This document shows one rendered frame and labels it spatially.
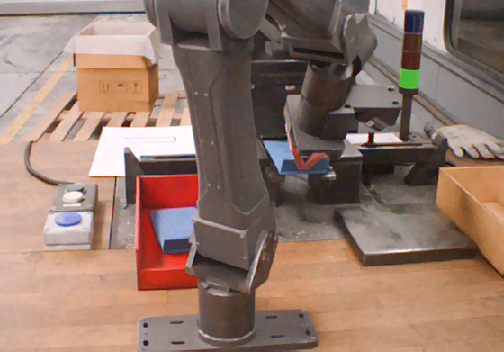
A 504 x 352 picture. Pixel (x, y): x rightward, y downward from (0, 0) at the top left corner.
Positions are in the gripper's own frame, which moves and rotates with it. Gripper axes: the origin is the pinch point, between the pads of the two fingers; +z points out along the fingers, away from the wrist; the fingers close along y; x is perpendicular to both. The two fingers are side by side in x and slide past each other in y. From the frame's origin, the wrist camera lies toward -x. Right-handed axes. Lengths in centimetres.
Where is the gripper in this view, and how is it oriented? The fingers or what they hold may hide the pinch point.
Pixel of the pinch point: (303, 164)
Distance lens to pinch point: 99.1
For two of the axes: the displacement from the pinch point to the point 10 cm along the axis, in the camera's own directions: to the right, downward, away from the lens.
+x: -9.9, 0.2, -1.7
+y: -1.2, -7.8, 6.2
